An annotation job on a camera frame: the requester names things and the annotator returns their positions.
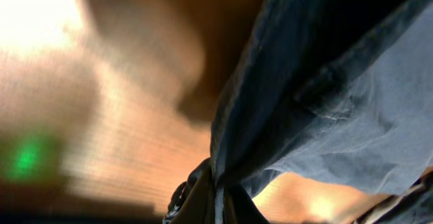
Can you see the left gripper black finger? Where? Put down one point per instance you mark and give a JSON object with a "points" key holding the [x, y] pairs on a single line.
{"points": [[193, 200]]}

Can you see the dark blue denim shorts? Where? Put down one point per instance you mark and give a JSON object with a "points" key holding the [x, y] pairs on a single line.
{"points": [[339, 91]]}

